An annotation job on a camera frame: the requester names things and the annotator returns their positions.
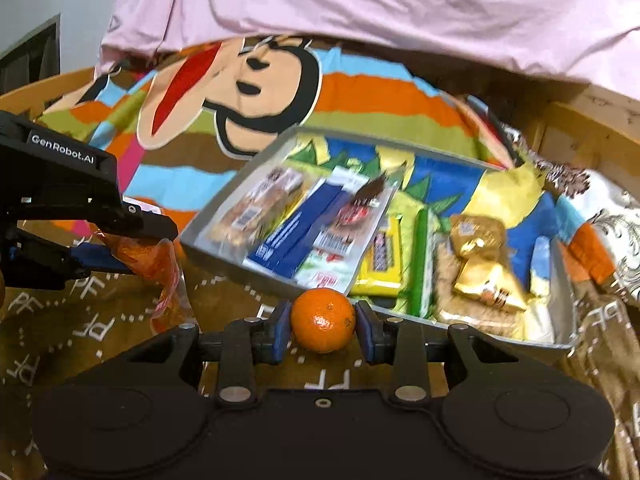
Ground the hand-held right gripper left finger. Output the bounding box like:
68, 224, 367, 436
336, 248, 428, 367
100, 300, 296, 408

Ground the green sausage stick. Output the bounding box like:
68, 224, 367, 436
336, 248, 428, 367
407, 207, 441, 318

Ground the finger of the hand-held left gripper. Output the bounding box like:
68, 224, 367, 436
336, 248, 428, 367
85, 199, 179, 241
10, 237, 137, 288

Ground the red white small packet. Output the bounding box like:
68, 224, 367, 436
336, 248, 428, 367
332, 175, 391, 233

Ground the floral satin quilt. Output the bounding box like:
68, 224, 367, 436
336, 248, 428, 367
500, 125, 640, 306

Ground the yellow snack packet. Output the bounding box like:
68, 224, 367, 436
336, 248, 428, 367
347, 215, 408, 297

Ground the white green snack packet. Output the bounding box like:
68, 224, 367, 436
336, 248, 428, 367
292, 165, 401, 296

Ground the orange snack packet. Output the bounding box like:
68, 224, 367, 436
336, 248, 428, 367
95, 230, 193, 333

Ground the dark window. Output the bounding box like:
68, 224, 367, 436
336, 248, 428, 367
0, 14, 61, 96

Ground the blue white packet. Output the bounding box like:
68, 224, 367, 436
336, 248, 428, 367
243, 178, 353, 278

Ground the dinosaur printed cloth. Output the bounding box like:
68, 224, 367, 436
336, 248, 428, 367
285, 132, 556, 301

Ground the clear peanut bar packet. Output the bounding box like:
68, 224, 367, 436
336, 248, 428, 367
207, 167, 313, 248

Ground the metal tray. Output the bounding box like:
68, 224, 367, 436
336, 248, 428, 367
180, 126, 578, 351

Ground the rice cracker packet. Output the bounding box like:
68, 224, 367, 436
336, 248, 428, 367
432, 232, 526, 336

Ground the tangerine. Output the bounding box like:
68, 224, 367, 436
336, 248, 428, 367
290, 288, 357, 354

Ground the monkey printed blanket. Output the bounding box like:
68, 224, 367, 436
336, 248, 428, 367
0, 32, 640, 480

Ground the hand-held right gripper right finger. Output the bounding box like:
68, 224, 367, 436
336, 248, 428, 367
354, 300, 546, 406

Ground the pink bed sheet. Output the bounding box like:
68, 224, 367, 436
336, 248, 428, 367
95, 0, 640, 96

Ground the gold foil snack packet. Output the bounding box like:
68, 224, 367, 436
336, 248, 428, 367
448, 214, 528, 313

